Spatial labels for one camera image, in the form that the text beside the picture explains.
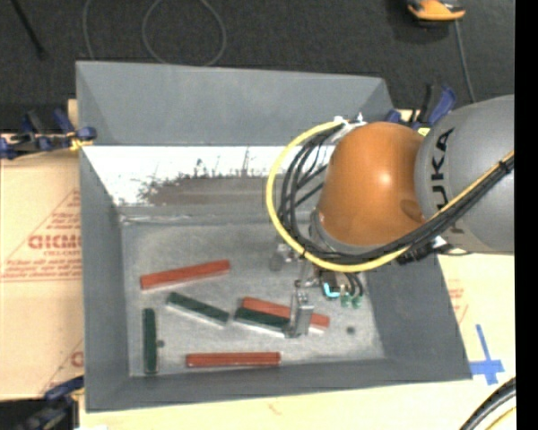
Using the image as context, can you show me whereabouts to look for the dark green flat block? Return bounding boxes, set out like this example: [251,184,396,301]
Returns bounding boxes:
[233,306,293,334]
[165,291,231,327]
[141,307,160,375]

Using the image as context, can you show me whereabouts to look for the grey metal bin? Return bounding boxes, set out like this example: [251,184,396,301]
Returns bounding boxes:
[74,60,473,412]

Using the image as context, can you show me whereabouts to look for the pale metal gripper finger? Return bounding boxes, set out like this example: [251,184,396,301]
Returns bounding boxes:
[300,303,316,337]
[287,290,304,340]

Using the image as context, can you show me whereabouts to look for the black cylinder on white bracket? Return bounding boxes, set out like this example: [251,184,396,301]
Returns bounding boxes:
[396,236,449,267]

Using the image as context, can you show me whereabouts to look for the red-brown flat block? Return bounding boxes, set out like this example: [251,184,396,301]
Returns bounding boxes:
[185,351,282,369]
[240,296,332,330]
[139,259,231,292]

